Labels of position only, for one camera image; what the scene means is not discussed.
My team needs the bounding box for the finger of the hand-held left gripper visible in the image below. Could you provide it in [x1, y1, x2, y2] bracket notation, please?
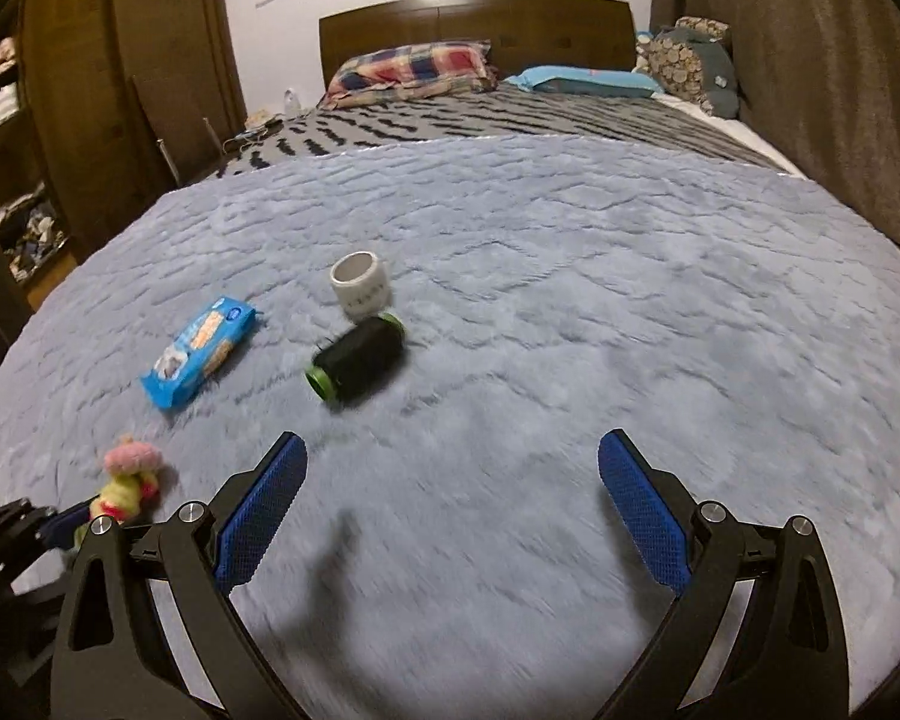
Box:
[41, 502, 95, 550]

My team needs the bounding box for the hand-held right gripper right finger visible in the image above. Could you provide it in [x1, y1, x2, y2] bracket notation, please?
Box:
[596, 429, 848, 720]

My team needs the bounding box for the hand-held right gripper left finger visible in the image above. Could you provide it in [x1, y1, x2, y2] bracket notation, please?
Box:
[49, 431, 308, 720]

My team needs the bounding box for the pink yellow plush toy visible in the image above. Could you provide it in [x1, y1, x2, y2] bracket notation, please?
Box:
[75, 435, 177, 548]

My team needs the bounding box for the blue snack packet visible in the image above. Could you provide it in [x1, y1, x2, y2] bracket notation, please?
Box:
[141, 296, 260, 412]

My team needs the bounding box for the black spool with green rims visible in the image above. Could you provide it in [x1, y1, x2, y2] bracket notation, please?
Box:
[305, 313, 407, 410]

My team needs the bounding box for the beige tape roll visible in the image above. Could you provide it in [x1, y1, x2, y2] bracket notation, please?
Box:
[328, 251, 391, 320]

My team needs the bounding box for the grey plush blanket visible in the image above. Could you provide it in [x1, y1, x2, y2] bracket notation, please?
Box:
[0, 131, 900, 720]

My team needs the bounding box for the pile of mixed clothes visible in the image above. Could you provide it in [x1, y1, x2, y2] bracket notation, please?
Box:
[0, 187, 70, 282]

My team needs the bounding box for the white bed sheet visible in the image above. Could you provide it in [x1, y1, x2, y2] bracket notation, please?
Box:
[656, 94, 800, 170]

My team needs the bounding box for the grey black striped bedspread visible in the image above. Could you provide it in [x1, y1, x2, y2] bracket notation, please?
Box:
[195, 82, 807, 182]

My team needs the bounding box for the wooden wardrobe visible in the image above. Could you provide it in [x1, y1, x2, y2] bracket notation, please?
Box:
[0, 0, 247, 338]

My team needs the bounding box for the blue pillow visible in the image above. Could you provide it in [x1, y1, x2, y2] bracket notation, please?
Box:
[504, 66, 665, 100]

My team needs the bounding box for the grey plush toy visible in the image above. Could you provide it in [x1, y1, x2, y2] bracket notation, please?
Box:
[690, 37, 745, 119]

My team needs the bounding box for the log print cushion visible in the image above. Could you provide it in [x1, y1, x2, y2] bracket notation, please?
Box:
[636, 15, 732, 102]

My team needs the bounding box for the brown curtain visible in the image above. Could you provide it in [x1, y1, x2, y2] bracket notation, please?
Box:
[649, 0, 900, 275]

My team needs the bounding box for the plaid pillow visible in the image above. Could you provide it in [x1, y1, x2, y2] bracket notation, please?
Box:
[322, 41, 496, 111]

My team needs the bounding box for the wooden headboard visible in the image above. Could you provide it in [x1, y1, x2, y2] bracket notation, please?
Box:
[319, 0, 638, 102]

